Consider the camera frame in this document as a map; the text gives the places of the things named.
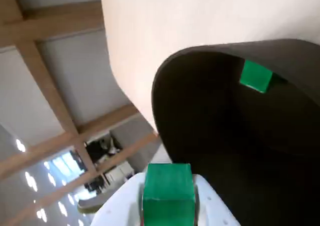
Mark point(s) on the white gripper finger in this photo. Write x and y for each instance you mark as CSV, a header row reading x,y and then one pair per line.
x,y
215,211
120,206

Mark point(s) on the green block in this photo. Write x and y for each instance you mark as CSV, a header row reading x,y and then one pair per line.
x,y
167,191
255,77

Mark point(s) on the black pot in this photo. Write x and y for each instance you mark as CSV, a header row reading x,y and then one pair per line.
x,y
225,135

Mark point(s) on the wooden lattice frame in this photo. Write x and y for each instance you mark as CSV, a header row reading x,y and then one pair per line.
x,y
25,28

